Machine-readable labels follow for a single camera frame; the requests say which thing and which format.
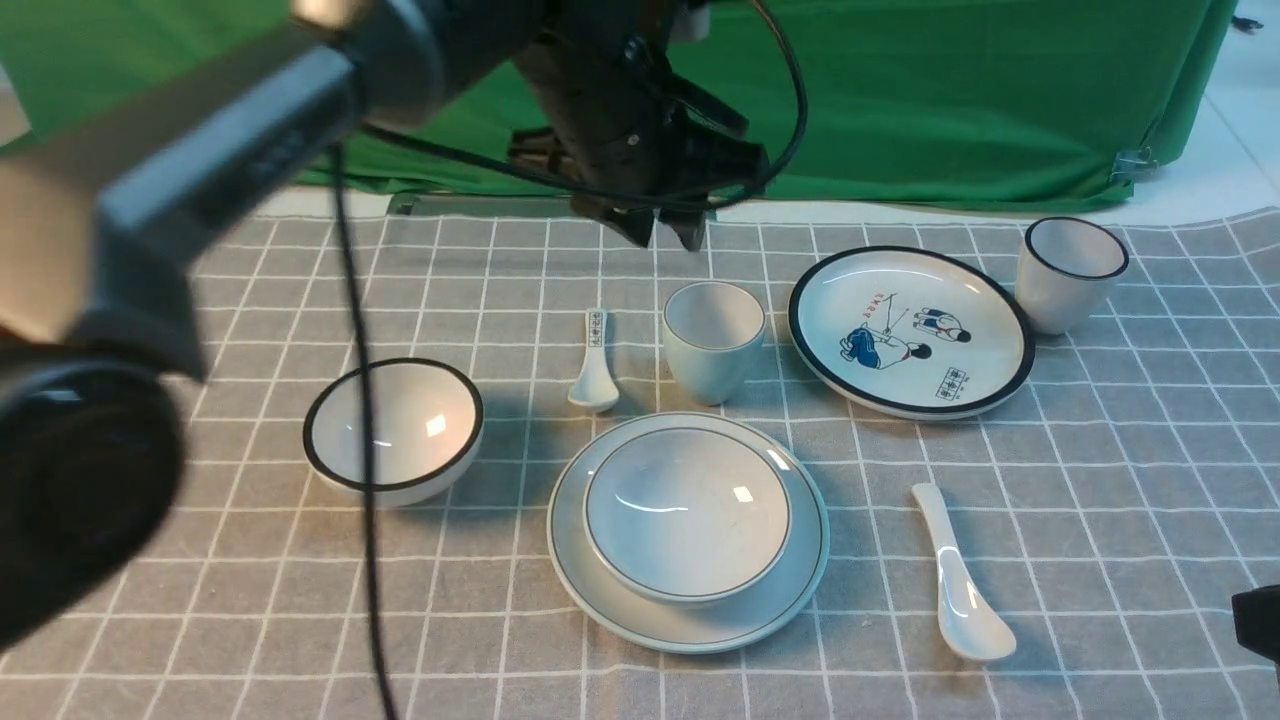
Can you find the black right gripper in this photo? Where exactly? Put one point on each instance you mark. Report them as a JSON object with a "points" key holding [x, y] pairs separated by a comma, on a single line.
{"points": [[1256, 618]]}

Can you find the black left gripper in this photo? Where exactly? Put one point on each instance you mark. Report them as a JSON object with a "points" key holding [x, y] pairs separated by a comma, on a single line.
{"points": [[621, 120]]}

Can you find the pale blue ceramic cup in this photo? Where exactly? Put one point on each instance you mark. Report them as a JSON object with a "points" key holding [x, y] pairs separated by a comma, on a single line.
{"points": [[712, 332]]}

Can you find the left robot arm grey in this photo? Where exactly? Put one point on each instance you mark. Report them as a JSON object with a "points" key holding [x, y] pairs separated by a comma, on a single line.
{"points": [[102, 223]]}

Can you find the white patterned ceramic spoon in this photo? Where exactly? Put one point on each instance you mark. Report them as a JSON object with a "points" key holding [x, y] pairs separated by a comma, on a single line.
{"points": [[594, 390]]}

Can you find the illustrated black-rimmed plate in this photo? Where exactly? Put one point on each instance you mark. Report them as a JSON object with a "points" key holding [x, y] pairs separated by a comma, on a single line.
{"points": [[910, 333]]}

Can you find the plain white ceramic spoon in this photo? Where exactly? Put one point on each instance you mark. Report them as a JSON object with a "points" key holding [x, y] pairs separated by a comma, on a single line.
{"points": [[968, 625]]}

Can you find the grey white-checked tablecloth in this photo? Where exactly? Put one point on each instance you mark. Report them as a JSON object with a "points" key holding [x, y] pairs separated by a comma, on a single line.
{"points": [[1107, 512]]}

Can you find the green backdrop cloth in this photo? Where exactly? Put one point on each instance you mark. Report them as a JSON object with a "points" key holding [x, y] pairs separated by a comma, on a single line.
{"points": [[982, 105]]}

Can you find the pale blue shallow bowl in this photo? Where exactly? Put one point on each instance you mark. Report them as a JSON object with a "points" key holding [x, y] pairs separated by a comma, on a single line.
{"points": [[688, 515]]}

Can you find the white black-rimmed bowl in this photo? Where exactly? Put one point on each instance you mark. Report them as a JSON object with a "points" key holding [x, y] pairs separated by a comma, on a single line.
{"points": [[428, 423]]}

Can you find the pale blue flat plate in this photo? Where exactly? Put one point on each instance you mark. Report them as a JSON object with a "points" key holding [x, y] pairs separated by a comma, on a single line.
{"points": [[719, 626]]}

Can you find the white black-rimmed cup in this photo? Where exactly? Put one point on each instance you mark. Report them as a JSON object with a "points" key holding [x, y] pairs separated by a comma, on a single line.
{"points": [[1066, 268]]}

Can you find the metal clamp on backdrop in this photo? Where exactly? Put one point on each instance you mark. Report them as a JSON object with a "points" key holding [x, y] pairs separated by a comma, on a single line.
{"points": [[1132, 166]]}

